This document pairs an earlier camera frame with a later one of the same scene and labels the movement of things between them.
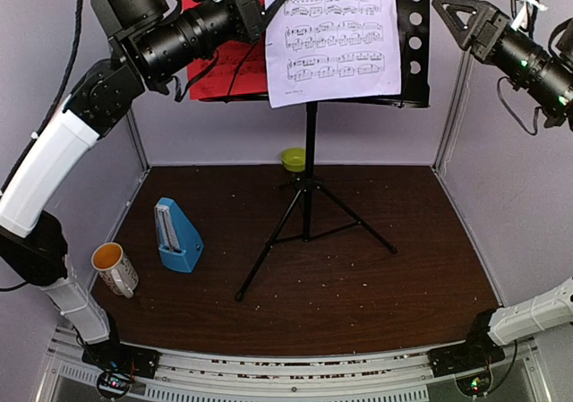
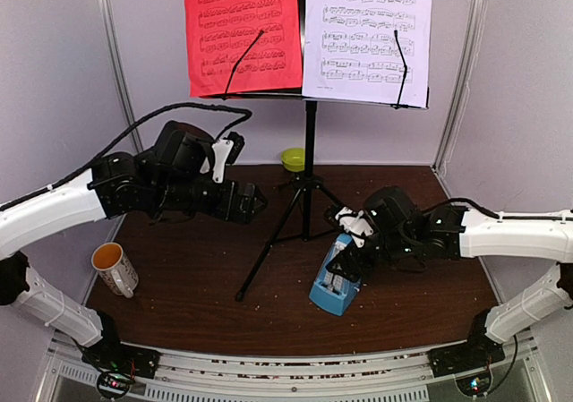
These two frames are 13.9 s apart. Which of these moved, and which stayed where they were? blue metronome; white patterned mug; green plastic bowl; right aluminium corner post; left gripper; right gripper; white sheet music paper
Moved: left gripper; blue metronome; white sheet music paper; right gripper
Stayed: right aluminium corner post; green plastic bowl; white patterned mug
